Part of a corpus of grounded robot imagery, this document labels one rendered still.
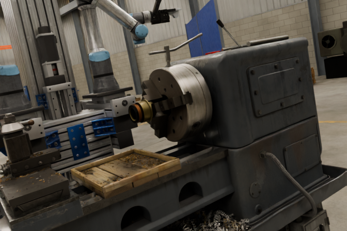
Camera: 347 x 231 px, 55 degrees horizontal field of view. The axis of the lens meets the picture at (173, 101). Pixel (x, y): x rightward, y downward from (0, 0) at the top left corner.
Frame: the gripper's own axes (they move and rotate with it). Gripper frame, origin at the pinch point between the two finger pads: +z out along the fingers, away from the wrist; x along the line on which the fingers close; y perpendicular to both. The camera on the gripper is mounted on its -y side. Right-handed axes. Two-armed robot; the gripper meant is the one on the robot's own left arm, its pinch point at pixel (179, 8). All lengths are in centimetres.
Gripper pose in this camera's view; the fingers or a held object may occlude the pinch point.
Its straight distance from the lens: 221.6
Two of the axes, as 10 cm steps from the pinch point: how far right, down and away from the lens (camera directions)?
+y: 1.5, 9.6, 2.4
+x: 2.7, 1.9, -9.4
